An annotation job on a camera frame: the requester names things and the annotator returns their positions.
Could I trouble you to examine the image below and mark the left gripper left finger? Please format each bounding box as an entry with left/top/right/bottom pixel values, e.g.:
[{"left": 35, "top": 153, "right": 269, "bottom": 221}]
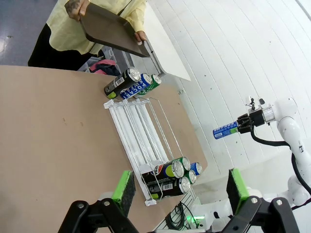
[{"left": 58, "top": 169, "right": 139, "bottom": 233}]

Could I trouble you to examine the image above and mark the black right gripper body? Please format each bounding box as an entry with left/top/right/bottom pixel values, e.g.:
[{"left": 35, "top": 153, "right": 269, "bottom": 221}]
[{"left": 247, "top": 109, "right": 265, "bottom": 133}]

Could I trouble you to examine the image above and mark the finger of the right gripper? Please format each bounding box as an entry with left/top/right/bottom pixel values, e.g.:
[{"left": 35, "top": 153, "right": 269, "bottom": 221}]
[
  {"left": 229, "top": 122, "right": 252, "bottom": 134},
  {"left": 237, "top": 113, "right": 250, "bottom": 125}
]

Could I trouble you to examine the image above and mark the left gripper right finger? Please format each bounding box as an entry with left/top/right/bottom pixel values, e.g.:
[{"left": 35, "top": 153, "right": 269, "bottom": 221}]
[{"left": 225, "top": 168, "right": 301, "bottom": 233}]

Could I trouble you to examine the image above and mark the blue Pocari Sweat can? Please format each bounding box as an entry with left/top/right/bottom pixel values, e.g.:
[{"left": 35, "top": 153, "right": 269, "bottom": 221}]
[
  {"left": 213, "top": 122, "right": 239, "bottom": 140},
  {"left": 120, "top": 72, "right": 153, "bottom": 100},
  {"left": 190, "top": 162, "right": 203, "bottom": 176}
]

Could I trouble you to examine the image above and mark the black Pepsi can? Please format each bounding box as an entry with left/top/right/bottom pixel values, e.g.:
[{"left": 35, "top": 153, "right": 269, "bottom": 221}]
[
  {"left": 146, "top": 176, "right": 192, "bottom": 201},
  {"left": 104, "top": 67, "right": 141, "bottom": 99},
  {"left": 141, "top": 160, "right": 185, "bottom": 182}
]

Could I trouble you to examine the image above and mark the dark brown serving tray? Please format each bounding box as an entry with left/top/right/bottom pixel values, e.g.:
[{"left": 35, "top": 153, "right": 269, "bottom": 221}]
[{"left": 79, "top": 2, "right": 152, "bottom": 58}]

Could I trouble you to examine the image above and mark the person's left forearm yellow sleeve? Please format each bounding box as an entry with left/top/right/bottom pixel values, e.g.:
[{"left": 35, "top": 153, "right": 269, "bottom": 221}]
[{"left": 126, "top": 0, "right": 147, "bottom": 34}]

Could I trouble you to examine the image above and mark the person in yellow shirt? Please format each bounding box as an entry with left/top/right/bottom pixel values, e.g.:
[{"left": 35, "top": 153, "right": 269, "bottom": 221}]
[{"left": 28, "top": 0, "right": 148, "bottom": 72}]

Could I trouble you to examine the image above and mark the person's left hand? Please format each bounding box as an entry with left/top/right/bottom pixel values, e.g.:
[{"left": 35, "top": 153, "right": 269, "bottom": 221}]
[{"left": 134, "top": 31, "right": 148, "bottom": 46}]

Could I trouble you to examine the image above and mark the person's right hand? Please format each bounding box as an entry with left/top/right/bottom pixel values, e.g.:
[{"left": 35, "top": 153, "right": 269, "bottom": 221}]
[{"left": 65, "top": 0, "right": 87, "bottom": 23}]

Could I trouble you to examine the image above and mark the green Chilsung cider can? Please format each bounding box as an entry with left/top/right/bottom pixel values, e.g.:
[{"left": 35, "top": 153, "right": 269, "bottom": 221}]
[
  {"left": 136, "top": 74, "right": 162, "bottom": 98},
  {"left": 170, "top": 156, "right": 191, "bottom": 172},
  {"left": 183, "top": 169, "right": 198, "bottom": 185}
]

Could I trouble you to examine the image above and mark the clear acrylic can rack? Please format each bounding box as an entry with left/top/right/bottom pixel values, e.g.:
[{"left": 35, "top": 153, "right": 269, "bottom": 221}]
[{"left": 103, "top": 97, "right": 195, "bottom": 207}]

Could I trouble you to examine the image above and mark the pink and dark clothes pile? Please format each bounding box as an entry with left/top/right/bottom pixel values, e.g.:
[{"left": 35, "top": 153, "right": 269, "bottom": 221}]
[{"left": 89, "top": 59, "right": 121, "bottom": 75}]

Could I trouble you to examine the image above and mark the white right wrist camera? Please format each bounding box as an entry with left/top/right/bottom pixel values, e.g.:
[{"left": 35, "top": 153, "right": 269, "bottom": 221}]
[{"left": 245, "top": 96, "right": 273, "bottom": 111}]

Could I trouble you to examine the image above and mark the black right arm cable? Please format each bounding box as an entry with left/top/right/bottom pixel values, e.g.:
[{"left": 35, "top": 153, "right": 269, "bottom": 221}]
[{"left": 250, "top": 126, "right": 311, "bottom": 195}]

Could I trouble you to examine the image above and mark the black coiled cable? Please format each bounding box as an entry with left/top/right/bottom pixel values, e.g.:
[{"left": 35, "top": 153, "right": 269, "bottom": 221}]
[{"left": 166, "top": 200, "right": 195, "bottom": 230}]

